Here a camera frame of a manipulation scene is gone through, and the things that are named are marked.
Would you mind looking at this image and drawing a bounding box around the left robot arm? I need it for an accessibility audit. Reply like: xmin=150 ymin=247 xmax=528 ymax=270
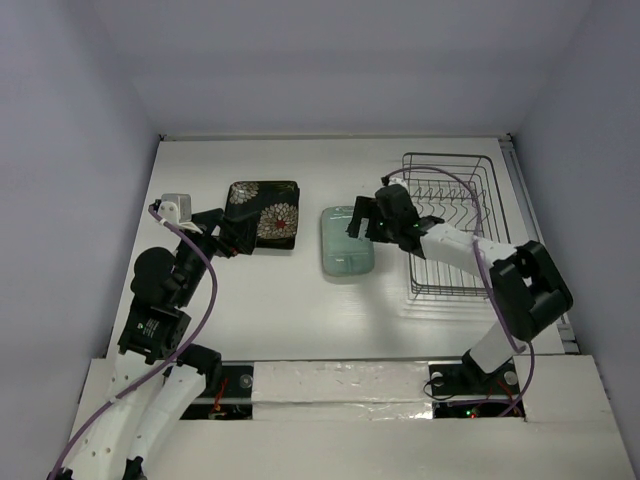
xmin=48 ymin=194 xmax=258 ymax=479

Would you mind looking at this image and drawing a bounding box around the pale green plate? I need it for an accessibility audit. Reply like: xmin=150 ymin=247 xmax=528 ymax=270
xmin=320 ymin=206 xmax=375 ymax=277

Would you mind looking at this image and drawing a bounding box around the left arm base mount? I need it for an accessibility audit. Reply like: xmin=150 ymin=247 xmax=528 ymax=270
xmin=177 ymin=344 xmax=254 ymax=399

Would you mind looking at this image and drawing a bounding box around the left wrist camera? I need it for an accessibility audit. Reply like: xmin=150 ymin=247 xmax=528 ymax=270
xmin=150 ymin=193 xmax=203 ymax=234

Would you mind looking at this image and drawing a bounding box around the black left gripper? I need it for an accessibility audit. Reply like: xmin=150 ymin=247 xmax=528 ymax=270
xmin=176 ymin=207 xmax=261 ymax=304

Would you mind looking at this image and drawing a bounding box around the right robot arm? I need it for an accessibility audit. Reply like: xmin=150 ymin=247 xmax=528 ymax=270
xmin=346 ymin=184 xmax=574 ymax=392

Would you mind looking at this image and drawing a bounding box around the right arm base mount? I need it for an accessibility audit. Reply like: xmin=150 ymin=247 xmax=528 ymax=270
xmin=425 ymin=353 xmax=518 ymax=400

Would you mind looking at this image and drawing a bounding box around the wire dish rack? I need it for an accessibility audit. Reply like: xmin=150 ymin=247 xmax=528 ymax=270
xmin=401 ymin=152 xmax=512 ymax=296

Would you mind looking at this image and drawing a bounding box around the black floral square plate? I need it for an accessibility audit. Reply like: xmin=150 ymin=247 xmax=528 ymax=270
xmin=225 ymin=180 xmax=300 ymax=250

